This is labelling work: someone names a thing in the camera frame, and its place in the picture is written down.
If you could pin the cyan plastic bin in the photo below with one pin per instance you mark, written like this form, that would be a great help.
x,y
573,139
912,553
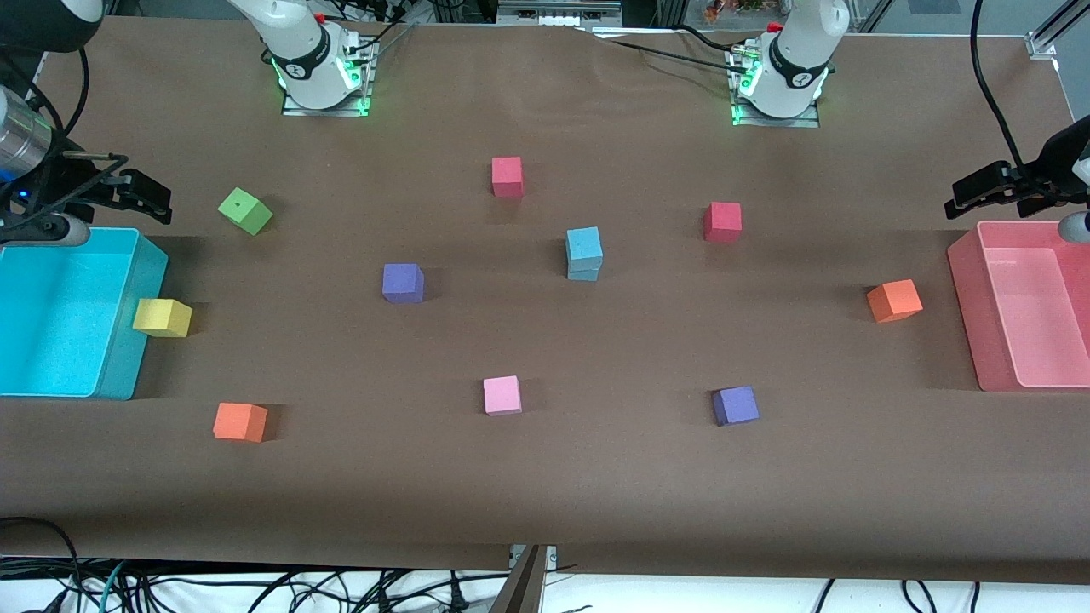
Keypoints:
x,y
51,332

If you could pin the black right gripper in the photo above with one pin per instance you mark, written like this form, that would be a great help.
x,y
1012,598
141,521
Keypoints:
x,y
53,189

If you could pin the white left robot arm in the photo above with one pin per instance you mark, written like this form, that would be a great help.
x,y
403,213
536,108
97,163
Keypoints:
x,y
792,60

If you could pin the aluminium corner bracket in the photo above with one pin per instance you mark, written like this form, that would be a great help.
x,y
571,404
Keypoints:
x,y
1041,44

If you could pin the brown table cover sheet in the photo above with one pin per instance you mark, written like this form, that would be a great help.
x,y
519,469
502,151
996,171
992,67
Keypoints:
x,y
596,477

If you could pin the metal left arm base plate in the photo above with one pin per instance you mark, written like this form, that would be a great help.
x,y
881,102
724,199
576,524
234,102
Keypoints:
x,y
779,122

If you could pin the orange foam block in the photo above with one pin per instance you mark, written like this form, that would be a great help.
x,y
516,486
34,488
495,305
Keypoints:
x,y
894,300
240,422

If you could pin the red foam block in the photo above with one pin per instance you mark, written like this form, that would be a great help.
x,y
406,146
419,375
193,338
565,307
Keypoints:
x,y
507,176
722,221

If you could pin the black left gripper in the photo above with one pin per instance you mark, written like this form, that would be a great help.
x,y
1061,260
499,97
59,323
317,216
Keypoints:
x,y
1044,175

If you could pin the green foam block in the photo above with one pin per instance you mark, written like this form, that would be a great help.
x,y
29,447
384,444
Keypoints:
x,y
245,211

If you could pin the grey device box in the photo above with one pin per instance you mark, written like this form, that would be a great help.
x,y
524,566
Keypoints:
x,y
558,13

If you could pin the pink plastic bin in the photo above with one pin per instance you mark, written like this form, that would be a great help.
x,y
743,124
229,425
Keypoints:
x,y
1030,306

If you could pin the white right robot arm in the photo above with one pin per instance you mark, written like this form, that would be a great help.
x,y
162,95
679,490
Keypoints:
x,y
298,51

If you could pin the aluminium edge bracket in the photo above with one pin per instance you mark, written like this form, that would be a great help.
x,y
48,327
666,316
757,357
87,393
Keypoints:
x,y
549,555

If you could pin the purple foam block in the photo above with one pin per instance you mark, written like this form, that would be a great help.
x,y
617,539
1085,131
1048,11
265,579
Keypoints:
x,y
403,283
735,405

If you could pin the yellow foam block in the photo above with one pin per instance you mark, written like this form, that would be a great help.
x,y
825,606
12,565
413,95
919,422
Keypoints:
x,y
162,317

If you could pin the light blue foam block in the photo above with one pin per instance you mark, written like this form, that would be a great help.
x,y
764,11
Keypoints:
x,y
584,245
584,273

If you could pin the pink foam block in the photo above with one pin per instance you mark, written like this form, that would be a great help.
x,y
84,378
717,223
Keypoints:
x,y
502,395

